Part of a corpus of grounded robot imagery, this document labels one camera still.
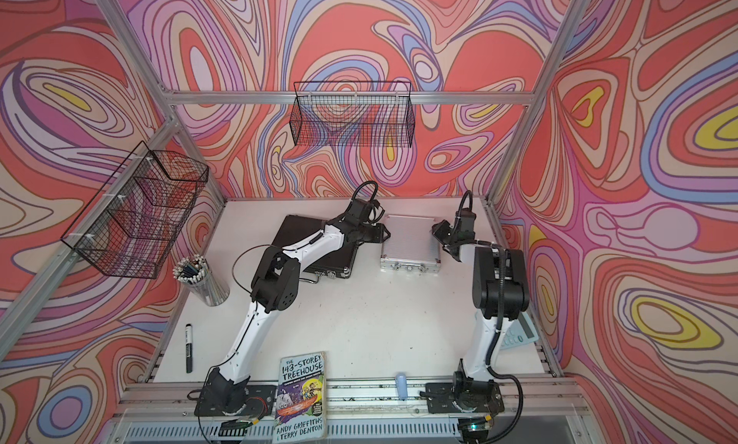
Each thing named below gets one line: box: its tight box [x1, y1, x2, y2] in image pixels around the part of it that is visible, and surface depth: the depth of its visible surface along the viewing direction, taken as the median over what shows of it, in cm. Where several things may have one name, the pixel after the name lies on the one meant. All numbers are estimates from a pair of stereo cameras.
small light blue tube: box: [395, 371, 409, 401], surface depth 75 cm
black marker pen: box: [184, 323, 194, 374], surface depth 84 cm
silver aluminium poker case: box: [379, 214, 442, 274], surface depth 103 cm
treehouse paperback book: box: [271, 350, 327, 444], surface depth 73 cm
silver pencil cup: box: [172, 254, 231, 307], surface depth 83 cm
